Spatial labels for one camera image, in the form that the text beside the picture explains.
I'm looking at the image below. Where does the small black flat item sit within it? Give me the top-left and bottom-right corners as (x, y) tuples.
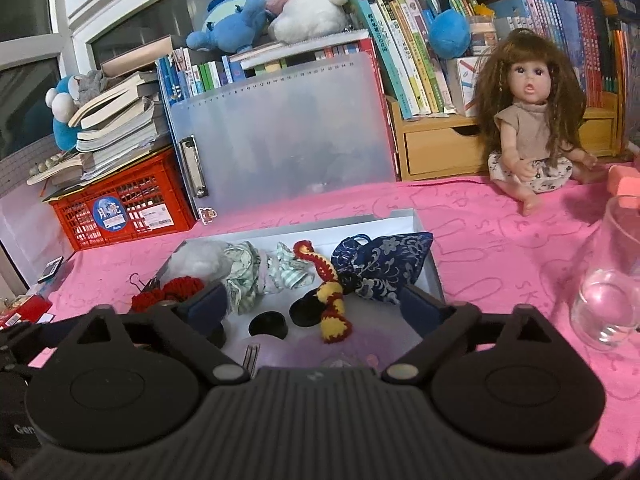
(37, 257), (66, 283)

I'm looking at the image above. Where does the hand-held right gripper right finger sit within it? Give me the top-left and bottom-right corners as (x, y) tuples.
(382, 284), (568, 386)

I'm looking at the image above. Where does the pink house-shaped stand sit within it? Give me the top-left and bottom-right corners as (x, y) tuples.
(607, 160), (640, 211)

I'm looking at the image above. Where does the clear glass mug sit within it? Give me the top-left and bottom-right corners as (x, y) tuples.
(570, 197), (640, 352)

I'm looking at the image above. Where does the brown-haired baby doll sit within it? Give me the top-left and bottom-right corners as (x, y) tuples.
(472, 29), (598, 217)

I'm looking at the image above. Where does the red envelope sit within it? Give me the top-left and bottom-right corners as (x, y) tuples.
(0, 295), (53, 331)

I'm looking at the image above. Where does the white fluffy pompom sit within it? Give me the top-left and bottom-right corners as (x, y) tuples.
(170, 240), (236, 286)

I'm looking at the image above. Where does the grey grid board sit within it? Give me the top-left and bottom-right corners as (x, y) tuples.
(0, 135), (66, 201)

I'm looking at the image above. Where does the row of upright books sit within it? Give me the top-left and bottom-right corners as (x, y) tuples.
(155, 0), (496, 121)

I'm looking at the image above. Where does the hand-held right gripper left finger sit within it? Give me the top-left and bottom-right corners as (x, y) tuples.
(50, 282), (250, 386)

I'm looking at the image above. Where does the row of thin colourful books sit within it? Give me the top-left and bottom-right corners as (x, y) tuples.
(487, 0), (640, 108)

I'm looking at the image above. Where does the white window frame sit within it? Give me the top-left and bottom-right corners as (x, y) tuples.
(50, 0), (251, 71)

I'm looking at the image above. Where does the blue white round plush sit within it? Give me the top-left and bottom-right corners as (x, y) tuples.
(361, 0), (472, 58)

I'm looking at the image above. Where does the blue brocade pouch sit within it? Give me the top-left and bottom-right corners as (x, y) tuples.
(330, 231), (435, 306)

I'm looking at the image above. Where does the white paper sheet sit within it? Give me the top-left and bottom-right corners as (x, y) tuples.
(0, 195), (76, 291)

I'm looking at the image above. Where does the red plastic crate blue sticker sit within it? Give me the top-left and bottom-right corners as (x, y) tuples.
(42, 150), (198, 252)

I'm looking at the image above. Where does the translucent plastic clipboard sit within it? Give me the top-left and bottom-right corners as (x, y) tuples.
(165, 52), (396, 221)

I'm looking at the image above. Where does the red crochet scrunchie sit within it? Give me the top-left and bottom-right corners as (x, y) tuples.
(131, 276), (206, 313)

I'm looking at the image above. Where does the black binder clip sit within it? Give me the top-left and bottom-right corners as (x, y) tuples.
(129, 272), (163, 293)

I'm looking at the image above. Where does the blue white cat plush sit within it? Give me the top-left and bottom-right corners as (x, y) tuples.
(46, 75), (88, 153)

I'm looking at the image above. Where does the blue alien plush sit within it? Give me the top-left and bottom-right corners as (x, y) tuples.
(186, 0), (276, 53)

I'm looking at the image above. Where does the green checked cloth scrunchie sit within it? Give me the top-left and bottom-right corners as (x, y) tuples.
(222, 241), (316, 316)

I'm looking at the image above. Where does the string of pale beads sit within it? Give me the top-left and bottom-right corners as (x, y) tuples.
(29, 154), (68, 177)

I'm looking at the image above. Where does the yellow red crochet band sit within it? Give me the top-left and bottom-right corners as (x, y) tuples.
(292, 240), (353, 345)

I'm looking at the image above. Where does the pink white bunny plush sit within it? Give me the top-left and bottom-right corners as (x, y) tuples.
(241, 0), (351, 43)

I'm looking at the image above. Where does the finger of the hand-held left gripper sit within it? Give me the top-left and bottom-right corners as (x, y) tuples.
(31, 320), (88, 352)

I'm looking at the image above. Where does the shallow grey cardboard box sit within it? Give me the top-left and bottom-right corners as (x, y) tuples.
(152, 209), (446, 366)

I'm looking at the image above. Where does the white patterned small box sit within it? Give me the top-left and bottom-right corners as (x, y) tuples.
(446, 56), (496, 118)

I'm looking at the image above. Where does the pink printed towel cloth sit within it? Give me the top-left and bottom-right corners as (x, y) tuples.
(27, 160), (640, 466)

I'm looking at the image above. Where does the wooden drawer organiser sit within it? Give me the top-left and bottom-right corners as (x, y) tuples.
(385, 91), (626, 182)

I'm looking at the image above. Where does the stack of lying books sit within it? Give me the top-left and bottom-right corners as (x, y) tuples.
(25, 35), (188, 186)

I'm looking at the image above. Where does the grey crumpled cloth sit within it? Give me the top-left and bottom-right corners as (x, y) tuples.
(75, 69), (108, 98)

